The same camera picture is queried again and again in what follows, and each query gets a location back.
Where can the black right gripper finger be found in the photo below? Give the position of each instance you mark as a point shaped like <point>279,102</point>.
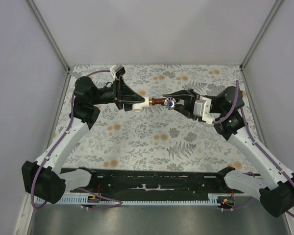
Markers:
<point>186,110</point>
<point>186,95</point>

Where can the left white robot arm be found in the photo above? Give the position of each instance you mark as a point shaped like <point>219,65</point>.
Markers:
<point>42,177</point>

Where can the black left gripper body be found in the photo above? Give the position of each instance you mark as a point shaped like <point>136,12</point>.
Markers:
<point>108,95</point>

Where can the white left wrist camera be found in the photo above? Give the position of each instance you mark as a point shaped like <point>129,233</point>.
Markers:
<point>117,71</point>

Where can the aluminium frame post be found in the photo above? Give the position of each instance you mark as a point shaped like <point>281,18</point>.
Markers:
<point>48,34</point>
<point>264,27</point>

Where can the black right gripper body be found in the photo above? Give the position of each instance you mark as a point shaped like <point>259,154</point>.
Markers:
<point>189,105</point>

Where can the white pipe elbow fitting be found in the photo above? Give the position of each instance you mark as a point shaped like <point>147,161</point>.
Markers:
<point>138,107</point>

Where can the floral patterned table mat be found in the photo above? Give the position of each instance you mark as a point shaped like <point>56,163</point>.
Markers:
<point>159,139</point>

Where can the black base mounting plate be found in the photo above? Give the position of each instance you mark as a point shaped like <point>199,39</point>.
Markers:
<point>131,185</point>

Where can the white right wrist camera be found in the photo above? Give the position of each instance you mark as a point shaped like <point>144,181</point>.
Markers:
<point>202,110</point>

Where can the left aluminium frame post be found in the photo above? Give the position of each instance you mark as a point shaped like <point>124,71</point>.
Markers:
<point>48,34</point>

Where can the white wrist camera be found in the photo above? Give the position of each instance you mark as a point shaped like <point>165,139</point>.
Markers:
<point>202,110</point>
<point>117,71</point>

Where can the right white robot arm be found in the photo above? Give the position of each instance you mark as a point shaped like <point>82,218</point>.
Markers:
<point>275,187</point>

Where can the right aluminium frame post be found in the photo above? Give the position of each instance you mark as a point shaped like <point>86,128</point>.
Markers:
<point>264,27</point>

